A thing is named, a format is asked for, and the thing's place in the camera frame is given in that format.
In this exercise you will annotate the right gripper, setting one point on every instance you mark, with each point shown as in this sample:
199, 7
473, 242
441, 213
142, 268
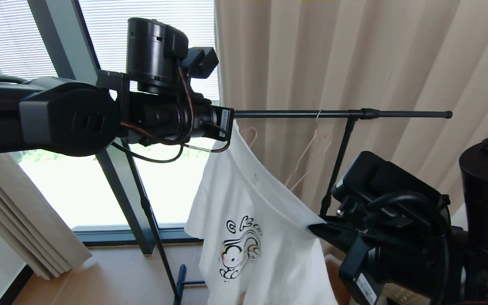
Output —
400, 267

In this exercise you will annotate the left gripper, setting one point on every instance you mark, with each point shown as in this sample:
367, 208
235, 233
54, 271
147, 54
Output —
163, 116

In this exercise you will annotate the pink clothes hanger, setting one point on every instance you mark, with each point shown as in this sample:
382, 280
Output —
250, 133
311, 148

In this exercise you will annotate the white printed T-shirt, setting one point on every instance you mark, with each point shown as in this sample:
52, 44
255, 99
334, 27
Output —
252, 220

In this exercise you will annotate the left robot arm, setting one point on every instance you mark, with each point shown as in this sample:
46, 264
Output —
57, 118

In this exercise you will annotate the black clothes rack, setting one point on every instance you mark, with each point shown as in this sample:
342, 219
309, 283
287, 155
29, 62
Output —
311, 114

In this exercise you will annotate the window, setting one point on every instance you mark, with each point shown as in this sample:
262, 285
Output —
155, 42

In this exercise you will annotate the beige curtain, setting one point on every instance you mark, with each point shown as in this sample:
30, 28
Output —
354, 55
28, 220

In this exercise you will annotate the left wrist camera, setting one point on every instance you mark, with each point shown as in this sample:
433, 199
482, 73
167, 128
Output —
201, 61

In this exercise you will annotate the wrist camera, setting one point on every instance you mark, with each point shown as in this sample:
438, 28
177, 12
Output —
379, 178
201, 61

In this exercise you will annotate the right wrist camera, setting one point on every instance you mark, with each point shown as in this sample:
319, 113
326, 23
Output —
379, 178

